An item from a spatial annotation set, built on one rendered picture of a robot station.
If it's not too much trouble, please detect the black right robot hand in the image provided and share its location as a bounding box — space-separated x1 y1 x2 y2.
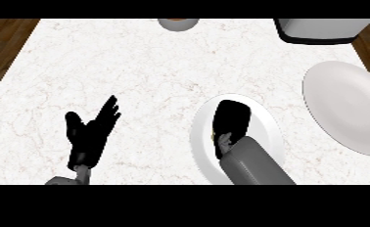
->
211 99 253 160

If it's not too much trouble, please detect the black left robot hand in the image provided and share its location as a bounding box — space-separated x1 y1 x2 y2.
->
63 94 122 172

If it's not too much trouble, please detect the white oval plate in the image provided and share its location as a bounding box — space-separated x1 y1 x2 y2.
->
189 93 285 186

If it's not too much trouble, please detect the large pale grey plate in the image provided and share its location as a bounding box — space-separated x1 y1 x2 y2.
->
300 60 370 157

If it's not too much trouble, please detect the grey cup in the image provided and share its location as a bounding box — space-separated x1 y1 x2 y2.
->
156 18 201 32

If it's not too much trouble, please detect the grey appliance with black base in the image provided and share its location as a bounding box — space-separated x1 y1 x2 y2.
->
272 18 370 46

